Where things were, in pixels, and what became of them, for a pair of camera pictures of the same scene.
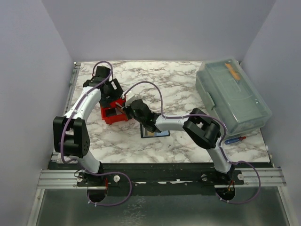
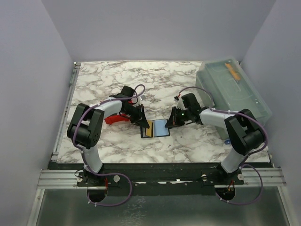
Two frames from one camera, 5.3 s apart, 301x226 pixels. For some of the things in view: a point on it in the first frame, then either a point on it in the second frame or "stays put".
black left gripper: [117, 93] → [140, 119]
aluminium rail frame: [51, 177] stays put
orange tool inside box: [234, 73] stays put
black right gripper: [126, 110] → [173, 121]
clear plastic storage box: [231, 97] stays put
